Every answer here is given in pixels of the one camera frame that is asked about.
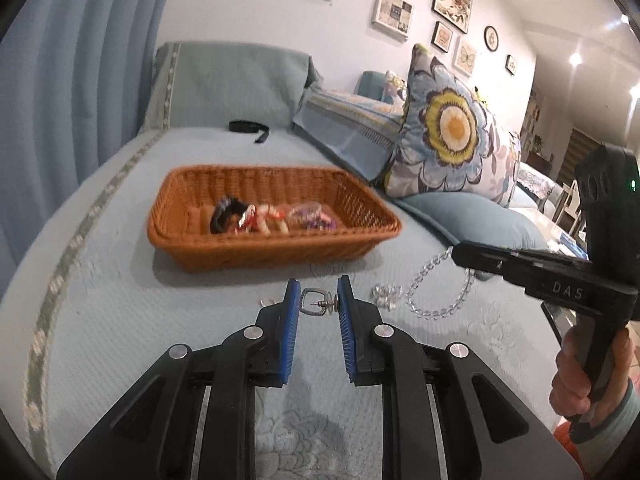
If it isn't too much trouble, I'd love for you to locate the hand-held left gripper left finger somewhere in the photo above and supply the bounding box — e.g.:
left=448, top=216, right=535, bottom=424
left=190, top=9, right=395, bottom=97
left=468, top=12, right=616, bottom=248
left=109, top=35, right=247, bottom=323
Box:
left=56, top=278, right=303, bottom=480

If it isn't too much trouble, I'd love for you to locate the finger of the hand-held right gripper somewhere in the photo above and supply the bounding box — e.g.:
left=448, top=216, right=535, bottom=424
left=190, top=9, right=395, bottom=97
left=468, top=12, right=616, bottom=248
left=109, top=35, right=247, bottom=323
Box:
left=451, top=239, right=602, bottom=317

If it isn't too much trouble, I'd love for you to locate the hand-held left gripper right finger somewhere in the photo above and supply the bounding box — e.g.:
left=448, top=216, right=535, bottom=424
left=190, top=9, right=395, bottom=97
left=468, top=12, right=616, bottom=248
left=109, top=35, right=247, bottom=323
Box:
left=336, top=274, right=585, bottom=480

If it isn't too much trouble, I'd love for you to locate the silver buckle earring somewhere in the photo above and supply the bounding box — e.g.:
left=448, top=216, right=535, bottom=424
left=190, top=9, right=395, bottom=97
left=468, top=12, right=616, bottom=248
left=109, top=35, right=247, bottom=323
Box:
left=298, top=287, right=342, bottom=317

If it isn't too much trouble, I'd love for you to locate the brown wicker basket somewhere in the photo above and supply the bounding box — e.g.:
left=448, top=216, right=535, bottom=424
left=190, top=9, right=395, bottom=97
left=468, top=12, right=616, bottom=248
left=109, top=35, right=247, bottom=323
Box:
left=146, top=164, right=404, bottom=275

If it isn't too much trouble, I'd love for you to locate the clear bead bracelet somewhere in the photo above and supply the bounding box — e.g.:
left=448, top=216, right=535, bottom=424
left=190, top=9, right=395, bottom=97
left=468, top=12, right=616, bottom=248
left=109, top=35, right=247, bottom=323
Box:
left=405, top=247, right=476, bottom=322

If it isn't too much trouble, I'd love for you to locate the cream bead bracelet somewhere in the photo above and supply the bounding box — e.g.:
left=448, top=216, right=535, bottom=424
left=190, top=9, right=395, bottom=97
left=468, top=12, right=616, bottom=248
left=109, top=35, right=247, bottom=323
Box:
left=249, top=203, right=291, bottom=235

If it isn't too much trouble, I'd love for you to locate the red string bracelet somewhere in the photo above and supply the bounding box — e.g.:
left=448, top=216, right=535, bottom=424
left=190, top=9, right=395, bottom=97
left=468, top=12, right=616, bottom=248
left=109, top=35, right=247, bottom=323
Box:
left=234, top=204, right=262, bottom=234

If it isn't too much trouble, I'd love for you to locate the black hair accessory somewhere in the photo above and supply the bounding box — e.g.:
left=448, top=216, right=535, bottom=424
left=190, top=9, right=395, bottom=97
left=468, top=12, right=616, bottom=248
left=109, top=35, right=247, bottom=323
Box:
left=209, top=194, right=249, bottom=235

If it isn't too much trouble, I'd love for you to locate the person's right forearm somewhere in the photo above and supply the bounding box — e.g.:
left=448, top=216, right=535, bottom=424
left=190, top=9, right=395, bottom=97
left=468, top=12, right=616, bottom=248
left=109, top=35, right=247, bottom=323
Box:
left=575, top=379, right=640, bottom=477

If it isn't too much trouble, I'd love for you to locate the person's right hand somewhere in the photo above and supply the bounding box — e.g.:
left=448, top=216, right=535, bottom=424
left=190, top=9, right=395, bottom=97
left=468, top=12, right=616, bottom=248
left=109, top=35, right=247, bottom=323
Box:
left=548, top=330, right=634, bottom=416

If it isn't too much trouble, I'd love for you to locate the brown window blind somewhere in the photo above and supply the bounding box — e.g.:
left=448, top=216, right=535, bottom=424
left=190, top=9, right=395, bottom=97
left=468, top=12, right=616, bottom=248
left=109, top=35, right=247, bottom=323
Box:
left=559, top=127, right=602, bottom=187

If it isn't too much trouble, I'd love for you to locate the clear crystal ornament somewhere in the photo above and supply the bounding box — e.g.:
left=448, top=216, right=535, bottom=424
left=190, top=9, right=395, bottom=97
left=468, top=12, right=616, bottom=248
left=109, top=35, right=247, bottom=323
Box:
left=370, top=282, right=405, bottom=311

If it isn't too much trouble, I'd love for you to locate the plain blue cushion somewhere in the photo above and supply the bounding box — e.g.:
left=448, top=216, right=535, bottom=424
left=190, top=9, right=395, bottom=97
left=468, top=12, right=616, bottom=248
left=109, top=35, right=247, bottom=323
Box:
left=399, top=190, right=549, bottom=282

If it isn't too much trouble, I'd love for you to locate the large floral pillow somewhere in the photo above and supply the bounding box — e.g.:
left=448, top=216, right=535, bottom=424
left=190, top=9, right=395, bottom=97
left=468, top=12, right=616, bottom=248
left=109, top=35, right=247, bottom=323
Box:
left=384, top=42, right=522, bottom=209

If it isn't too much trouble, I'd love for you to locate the orange cloth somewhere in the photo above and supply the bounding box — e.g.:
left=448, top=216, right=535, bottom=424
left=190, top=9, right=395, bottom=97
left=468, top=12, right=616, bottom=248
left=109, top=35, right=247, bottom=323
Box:
left=554, top=421, right=603, bottom=480

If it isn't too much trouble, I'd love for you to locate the striped blue pillow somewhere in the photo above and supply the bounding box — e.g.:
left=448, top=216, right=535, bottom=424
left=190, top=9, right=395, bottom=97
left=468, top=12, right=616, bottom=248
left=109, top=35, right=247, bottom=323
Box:
left=291, top=82, right=407, bottom=184

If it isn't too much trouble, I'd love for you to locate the blue curtain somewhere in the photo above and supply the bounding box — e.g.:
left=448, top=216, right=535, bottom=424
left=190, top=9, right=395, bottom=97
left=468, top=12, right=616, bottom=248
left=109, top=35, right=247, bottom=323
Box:
left=0, top=0, right=179, bottom=283

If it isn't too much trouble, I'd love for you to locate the white butterfly picture frame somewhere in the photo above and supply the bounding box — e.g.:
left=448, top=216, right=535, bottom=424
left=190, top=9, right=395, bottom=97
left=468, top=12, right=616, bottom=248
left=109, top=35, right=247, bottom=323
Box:
left=453, top=35, right=478, bottom=78

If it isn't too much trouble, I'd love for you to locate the black strap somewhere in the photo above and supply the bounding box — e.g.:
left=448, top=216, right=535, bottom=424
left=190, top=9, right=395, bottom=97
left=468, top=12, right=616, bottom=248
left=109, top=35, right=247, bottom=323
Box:
left=228, top=119, right=271, bottom=145

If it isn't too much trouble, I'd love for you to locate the small dark picture frame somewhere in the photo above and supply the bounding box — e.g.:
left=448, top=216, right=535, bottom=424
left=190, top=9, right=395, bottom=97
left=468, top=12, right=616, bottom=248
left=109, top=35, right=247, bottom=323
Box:
left=431, top=20, right=455, bottom=55

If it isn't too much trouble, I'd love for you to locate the white collage picture frame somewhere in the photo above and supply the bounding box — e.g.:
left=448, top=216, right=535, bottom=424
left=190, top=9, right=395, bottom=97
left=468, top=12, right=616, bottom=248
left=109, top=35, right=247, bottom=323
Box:
left=371, top=0, right=415, bottom=43

